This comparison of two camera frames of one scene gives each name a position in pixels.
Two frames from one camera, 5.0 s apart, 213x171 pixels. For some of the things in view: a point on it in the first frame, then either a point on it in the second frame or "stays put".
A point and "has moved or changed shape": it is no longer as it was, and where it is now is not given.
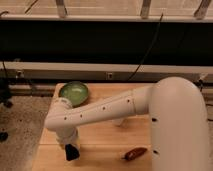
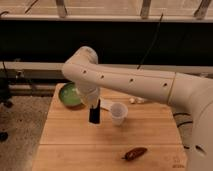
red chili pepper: [134, 153] stays put
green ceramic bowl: [76, 92] stays put
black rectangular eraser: [71, 152] has moved or changed shape
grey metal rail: [101, 71] stays put
